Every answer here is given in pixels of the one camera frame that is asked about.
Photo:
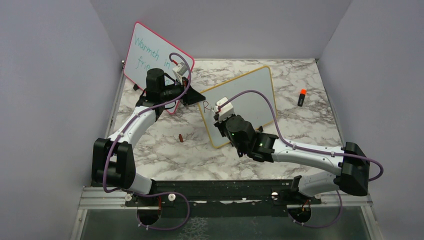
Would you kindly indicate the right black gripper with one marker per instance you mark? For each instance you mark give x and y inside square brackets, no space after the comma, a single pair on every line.
[220,124]

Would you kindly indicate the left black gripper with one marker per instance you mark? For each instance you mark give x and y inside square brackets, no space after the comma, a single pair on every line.
[191,96]

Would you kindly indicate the yellow framed whiteboard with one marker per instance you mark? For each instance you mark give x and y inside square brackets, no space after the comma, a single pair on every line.
[257,108]

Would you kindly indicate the red marker cap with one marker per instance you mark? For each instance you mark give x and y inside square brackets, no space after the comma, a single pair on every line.
[180,137]

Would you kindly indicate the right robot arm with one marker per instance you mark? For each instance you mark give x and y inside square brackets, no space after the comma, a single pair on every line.
[345,169]

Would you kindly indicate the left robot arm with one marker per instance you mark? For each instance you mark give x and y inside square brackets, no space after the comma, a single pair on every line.
[113,163]

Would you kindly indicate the pink framed whiteboard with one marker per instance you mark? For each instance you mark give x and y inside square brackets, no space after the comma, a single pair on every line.
[148,50]

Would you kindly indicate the orange capped black marker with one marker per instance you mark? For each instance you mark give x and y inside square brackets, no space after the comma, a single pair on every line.
[301,97]

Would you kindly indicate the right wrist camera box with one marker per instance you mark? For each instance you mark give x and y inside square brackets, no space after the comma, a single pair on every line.
[223,110]

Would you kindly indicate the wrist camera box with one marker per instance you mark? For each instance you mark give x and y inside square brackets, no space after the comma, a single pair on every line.
[179,71]
[223,110]

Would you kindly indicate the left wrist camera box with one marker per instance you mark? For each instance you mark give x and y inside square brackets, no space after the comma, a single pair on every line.
[179,71]

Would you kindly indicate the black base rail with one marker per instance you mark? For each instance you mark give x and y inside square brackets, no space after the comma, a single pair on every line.
[217,199]

